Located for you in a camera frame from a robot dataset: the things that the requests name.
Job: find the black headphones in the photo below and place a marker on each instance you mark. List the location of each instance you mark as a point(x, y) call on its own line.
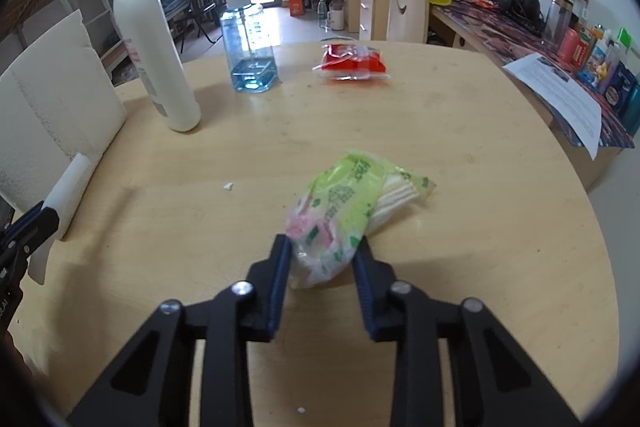
point(520, 7)

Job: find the clear bottle blue liquid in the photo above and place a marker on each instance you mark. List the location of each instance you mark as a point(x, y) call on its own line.
point(250, 57)

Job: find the green tissue packet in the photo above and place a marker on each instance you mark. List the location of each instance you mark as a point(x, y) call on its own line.
point(340, 202)

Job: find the red plastic packet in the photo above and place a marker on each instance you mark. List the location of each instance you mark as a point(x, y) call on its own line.
point(350, 64)

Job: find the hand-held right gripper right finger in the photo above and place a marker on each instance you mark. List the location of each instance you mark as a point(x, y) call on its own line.
point(365, 302)

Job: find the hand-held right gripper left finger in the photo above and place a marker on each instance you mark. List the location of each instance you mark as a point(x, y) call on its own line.
point(281, 287)

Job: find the white foam box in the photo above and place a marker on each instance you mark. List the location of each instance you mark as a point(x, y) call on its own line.
point(60, 107)

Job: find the steel thermos bottle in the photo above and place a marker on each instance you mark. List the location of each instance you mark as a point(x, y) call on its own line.
point(559, 14)

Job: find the white paper sheet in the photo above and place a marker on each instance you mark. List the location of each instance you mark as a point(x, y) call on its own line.
point(555, 97)

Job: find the wooden smiley chair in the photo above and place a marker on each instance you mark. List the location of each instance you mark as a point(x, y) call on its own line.
point(407, 2)

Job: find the white lotion bottle red pump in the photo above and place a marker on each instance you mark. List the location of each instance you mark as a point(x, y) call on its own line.
point(160, 72)

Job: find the white foam strip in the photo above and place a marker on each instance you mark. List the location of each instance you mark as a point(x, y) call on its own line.
point(70, 187)

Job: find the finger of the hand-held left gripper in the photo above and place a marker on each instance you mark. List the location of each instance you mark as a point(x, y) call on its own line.
point(35, 229)

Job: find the black folding chair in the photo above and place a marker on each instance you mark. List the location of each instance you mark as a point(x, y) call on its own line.
point(202, 2)

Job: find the patterned desk mat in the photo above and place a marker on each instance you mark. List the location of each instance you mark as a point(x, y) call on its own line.
point(500, 37)

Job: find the long wooden desk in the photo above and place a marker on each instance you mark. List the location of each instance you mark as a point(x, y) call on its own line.
point(580, 162)

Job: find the orange jug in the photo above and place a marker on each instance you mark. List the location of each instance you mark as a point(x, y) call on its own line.
point(297, 6)

